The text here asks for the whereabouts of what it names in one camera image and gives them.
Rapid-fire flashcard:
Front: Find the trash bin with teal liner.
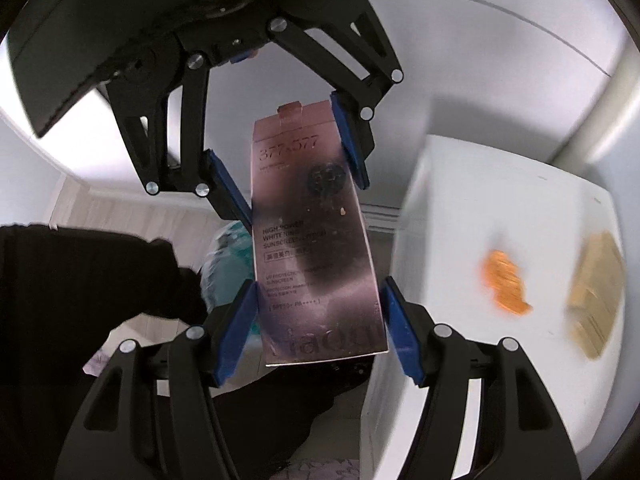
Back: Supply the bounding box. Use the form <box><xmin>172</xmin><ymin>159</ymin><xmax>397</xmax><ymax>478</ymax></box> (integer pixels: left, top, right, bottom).
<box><xmin>200</xmin><ymin>221</ymin><xmax>255</xmax><ymax>313</ymax></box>

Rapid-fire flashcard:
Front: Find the gold box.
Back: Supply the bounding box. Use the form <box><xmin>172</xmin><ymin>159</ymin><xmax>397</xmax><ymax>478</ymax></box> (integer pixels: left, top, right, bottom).
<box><xmin>566</xmin><ymin>231</ymin><xmax>626</xmax><ymax>360</ymax></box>

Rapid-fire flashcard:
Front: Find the grey floral blanket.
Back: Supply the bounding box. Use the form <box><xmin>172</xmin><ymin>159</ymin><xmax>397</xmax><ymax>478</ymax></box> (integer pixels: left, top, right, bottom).
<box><xmin>271</xmin><ymin>458</ymin><xmax>360</xmax><ymax>480</ymax></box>

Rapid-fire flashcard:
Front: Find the pink cosmetic box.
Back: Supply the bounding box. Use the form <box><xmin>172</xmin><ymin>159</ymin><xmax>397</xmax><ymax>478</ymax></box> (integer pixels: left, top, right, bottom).
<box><xmin>250</xmin><ymin>101</ymin><xmax>388</xmax><ymax>367</ymax></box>

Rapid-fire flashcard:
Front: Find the white door frame trim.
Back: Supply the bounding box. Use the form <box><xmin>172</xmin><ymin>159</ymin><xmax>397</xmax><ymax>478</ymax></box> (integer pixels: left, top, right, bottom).
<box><xmin>550</xmin><ymin>39</ymin><xmax>639</xmax><ymax>174</ymax></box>

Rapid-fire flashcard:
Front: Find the white nightstand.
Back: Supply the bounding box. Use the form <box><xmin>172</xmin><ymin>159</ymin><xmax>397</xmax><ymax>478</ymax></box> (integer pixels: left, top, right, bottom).
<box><xmin>359</xmin><ymin>136</ymin><xmax>625</xmax><ymax>479</ymax></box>

